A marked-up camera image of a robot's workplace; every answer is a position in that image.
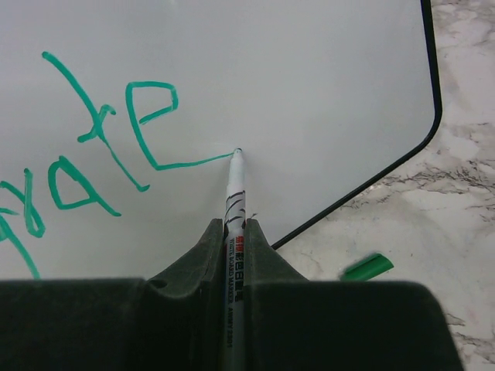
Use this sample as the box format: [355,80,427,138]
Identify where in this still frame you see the green white marker pen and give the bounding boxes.
[224,148,246,370]

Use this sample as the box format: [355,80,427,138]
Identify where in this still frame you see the green marker cap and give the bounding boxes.
[340,253,394,281]

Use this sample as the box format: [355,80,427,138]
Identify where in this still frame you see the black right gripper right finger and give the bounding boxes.
[244,219,463,370]

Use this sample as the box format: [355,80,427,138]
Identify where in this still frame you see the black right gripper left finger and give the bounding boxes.
[1,219,224,370]

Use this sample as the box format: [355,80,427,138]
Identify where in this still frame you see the black framed whiteboard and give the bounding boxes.
[1,1,440,279]

